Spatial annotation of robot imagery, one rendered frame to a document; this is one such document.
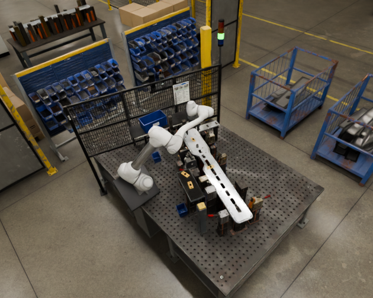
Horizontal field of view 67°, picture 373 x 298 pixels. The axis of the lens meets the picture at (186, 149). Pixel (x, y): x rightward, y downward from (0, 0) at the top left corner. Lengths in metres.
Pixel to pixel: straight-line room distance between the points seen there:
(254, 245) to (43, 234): 2.73
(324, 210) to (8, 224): 4.24
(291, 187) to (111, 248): 2.29
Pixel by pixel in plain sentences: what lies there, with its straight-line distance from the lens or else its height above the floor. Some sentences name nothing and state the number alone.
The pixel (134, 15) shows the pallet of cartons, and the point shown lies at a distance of 6.00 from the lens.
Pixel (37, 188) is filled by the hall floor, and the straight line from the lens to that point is 4.81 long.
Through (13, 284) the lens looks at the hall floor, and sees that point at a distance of 4.12.
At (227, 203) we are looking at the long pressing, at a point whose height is 1.00.
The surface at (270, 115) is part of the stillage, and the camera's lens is 5.08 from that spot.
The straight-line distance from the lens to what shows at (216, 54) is 6.04.
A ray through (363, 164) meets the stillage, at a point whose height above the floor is 0.16.
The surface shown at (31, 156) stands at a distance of 4.65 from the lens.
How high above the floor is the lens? 3.29
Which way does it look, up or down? 46 degrees down
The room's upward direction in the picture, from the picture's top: 5 degrees counter-clockwise
